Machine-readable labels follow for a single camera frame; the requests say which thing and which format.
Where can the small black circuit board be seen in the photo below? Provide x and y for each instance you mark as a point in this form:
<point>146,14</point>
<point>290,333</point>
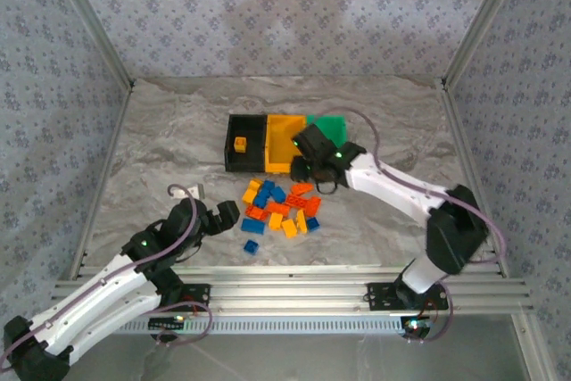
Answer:
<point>167,323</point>
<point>415,327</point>

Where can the green plastic bin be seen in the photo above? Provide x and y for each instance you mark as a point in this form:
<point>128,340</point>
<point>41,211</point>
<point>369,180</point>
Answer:
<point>334,129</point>

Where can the wide aluminium beam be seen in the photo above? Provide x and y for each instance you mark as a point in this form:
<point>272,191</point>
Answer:
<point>290,292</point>

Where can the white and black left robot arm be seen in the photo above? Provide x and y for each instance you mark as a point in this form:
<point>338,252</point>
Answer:
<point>80,305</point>

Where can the small white bracket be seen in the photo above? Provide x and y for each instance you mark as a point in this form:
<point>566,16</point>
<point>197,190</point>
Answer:
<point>195,190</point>

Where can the aluminium side rail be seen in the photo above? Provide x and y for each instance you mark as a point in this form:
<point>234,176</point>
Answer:
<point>465,153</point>
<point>105,176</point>

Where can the black plastic bin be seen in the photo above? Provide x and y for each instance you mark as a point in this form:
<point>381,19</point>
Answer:
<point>250,131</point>

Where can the yellow plastic bin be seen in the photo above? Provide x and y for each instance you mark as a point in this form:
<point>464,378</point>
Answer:
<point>278,140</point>

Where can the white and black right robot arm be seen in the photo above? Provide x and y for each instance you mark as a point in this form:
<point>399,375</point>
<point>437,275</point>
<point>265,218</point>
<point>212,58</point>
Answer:
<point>392,189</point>

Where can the aluminium frame post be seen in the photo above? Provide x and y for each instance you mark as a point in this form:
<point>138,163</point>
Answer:
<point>483,19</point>
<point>99,28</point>

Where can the short aluminium frame leg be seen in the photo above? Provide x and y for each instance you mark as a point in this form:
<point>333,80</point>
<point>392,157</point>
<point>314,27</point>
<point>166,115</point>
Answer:
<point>531,350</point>

